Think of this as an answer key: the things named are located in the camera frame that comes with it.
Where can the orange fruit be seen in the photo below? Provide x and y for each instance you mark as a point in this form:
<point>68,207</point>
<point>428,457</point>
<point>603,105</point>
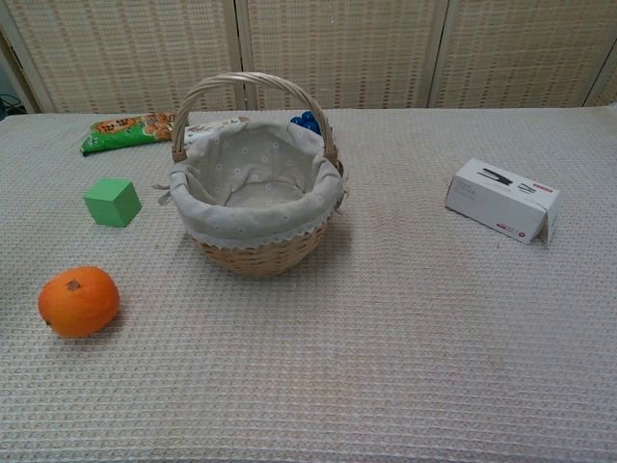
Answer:
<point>79,301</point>

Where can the wicker basket with cloth liner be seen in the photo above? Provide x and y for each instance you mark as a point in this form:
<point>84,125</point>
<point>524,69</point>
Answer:
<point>255,212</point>

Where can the woven tablecloth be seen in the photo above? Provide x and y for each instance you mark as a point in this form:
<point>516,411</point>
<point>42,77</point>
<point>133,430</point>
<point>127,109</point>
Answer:
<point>385,313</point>

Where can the blue grapes bunch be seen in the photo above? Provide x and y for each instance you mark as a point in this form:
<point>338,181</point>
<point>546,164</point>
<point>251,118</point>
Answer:
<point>306,121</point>

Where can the folding rattan screen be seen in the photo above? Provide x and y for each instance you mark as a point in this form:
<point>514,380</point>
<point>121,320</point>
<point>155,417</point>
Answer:
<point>337,48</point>

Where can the white stapler box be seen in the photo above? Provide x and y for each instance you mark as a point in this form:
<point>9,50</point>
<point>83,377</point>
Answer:
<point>501,200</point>

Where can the green cube block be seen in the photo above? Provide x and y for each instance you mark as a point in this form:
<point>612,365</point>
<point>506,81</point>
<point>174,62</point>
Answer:
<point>113,202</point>

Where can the green snack bag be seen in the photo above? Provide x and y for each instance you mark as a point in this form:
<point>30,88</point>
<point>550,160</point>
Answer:
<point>125,131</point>

